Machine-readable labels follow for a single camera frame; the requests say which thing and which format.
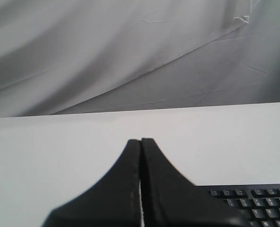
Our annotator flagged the black acer keyboard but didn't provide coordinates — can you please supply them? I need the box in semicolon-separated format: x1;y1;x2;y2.
200;183;280;227

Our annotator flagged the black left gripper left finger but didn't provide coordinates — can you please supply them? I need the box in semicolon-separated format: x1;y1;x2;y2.
43;140;142;227

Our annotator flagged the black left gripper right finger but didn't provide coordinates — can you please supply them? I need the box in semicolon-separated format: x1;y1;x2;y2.
140;138;249;227

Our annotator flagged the grey backdrop cloth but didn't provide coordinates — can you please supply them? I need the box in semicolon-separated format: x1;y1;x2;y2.
0;0;280;118

